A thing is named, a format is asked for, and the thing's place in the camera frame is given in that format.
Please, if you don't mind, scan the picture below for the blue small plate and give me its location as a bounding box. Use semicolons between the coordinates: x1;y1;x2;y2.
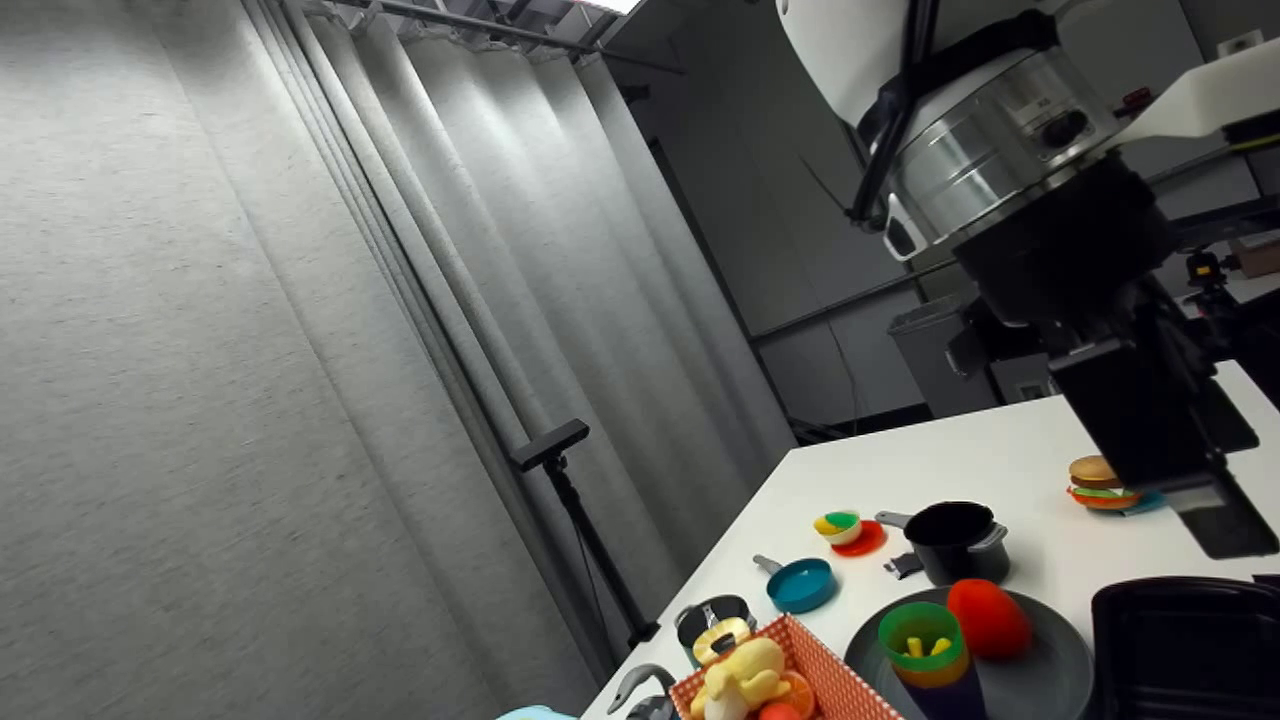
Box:
1129;491;1165;517

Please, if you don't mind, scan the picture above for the black toy pot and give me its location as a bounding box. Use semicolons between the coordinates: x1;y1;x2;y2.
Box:
879;499;1012;589

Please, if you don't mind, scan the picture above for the dark grey round plate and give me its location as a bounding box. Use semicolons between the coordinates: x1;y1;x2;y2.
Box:
843;592;1093;720

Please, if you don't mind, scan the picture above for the purple cup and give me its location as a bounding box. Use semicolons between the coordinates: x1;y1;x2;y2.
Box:
906;667;989;720

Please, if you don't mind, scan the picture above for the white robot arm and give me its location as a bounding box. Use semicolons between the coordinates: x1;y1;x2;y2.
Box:
773;0;1277;562

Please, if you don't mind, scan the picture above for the black and yellow toy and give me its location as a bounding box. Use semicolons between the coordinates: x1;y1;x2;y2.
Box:
674;598;755;667

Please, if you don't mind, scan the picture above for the black square tray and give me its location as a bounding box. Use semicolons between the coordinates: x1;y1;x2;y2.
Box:
1093;576;1280;720

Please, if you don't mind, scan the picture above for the red small plate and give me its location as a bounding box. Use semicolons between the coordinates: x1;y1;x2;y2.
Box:
830;519;889;558

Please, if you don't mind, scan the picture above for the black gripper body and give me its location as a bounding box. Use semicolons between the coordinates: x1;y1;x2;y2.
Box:
1042;314;1280;564

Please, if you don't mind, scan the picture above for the grey metal toy utensil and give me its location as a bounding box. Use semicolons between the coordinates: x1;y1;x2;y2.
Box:
602;660;679;720

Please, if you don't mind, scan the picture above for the colourful toy food piece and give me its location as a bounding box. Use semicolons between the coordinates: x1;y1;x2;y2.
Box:
812;511;863;546

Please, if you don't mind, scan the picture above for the toy hamburger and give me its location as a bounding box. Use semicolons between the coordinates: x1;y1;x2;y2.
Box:
1066;458;1141;511

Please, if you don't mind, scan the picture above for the red toy ball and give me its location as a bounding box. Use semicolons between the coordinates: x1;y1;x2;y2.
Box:
949;579;1032;660

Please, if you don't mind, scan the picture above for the blue toy pan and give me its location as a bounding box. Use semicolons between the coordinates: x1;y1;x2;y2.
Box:
755;558;841;615

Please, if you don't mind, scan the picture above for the green cup with yellow pieces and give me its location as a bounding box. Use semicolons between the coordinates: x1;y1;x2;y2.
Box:
875;601;973;692

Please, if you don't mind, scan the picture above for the orange checkered basket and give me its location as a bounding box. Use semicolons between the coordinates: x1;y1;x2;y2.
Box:
668;615;904;720

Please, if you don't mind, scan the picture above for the black camera tripod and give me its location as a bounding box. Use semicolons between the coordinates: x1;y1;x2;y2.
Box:
513;422;657;644

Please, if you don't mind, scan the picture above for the yellow plush toy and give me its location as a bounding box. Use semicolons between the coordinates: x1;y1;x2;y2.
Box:
690;636;787;720

